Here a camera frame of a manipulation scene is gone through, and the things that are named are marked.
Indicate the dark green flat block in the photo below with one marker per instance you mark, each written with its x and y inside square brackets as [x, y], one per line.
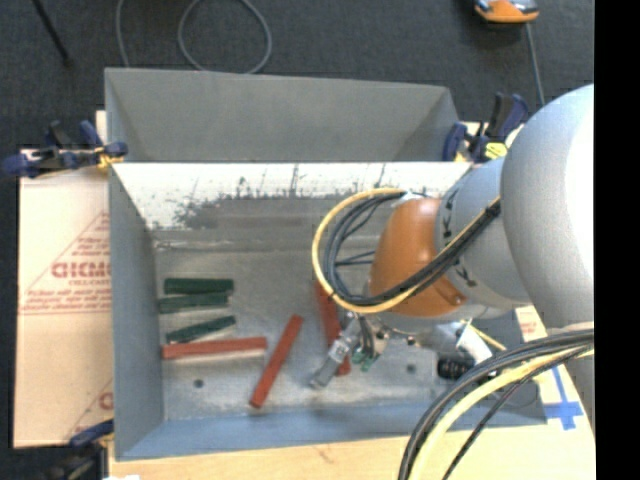
[193, 303]
[198, 286]
[201, 329]

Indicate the black cylinder on white bracket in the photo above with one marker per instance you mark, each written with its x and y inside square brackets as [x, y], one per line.
[454, 368]

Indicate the cardboard board with red print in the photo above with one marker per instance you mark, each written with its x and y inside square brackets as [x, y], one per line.
[60, 348]

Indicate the red-brown flat block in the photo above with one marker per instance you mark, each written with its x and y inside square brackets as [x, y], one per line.
[215, 347]
[330, 323]
[277, 360]

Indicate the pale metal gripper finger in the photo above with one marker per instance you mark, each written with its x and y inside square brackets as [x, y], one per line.
[333, 360]

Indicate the grey metal bin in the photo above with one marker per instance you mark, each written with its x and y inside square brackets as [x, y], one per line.
[280, 118]

